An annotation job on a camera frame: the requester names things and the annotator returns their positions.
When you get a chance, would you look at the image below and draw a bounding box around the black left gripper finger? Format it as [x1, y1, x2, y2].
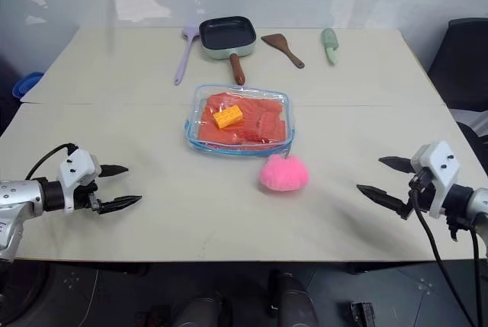
[99, 165, 130, 178]
[97, 195, 143, 215]

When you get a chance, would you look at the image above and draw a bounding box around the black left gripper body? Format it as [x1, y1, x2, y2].
[72, 175, 104, 214]

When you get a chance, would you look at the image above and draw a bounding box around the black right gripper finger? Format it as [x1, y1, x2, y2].
[378, 156, 414, 175]
[356, 184, 406, 216]

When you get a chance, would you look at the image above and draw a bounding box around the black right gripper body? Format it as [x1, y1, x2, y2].
[398, 174, 435, 221]

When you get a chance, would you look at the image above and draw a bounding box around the clear zip pouch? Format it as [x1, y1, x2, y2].
[184, 83, 297, 159]

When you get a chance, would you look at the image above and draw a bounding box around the pink fluffy pompom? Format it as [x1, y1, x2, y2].
[259, 153, 309, 192]

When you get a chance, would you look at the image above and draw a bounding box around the black office chair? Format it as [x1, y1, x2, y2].
[426, 17, 488, 145]

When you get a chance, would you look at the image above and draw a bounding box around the blue plastic bowl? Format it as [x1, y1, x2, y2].
[11, 72, 45, 99]

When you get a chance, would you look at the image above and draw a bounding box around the yellow toy building brick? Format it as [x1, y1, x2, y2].
[213, 105, 245, 130]

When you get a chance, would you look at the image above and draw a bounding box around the purple silicone spatula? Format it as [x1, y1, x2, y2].
[174, 26, 201, 86]

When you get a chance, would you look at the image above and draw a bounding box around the green sheathed knife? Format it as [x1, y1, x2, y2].
[320, 27, 340, 66]

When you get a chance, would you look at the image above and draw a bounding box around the dark rounded shape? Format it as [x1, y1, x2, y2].
[268, 268, 319, 327]
[167, 291, 233, 327]

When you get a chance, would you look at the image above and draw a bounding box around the brown wooden spatula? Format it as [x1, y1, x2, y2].
[261, 33, 306, 69]

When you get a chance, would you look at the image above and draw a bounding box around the green square frying pan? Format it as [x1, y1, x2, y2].
[198, 15, 257, 86]

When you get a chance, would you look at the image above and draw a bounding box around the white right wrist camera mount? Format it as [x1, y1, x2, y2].
[410, 141, 461, 218]

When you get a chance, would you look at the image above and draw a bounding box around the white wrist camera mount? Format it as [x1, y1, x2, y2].
[56, 147, 102, 214]
[410, 141, 461, 218]

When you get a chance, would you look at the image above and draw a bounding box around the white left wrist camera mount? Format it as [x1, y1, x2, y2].
[56, 147, 102, 214]

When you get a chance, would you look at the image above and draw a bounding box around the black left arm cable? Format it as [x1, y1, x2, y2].
[24, 143, 79, 181]

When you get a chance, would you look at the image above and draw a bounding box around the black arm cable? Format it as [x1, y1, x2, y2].
[408, 174, 482, 327]
[24, 143, 79, 181]

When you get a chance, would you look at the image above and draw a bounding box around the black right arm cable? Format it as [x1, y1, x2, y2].
[408, 174, 482, 327]

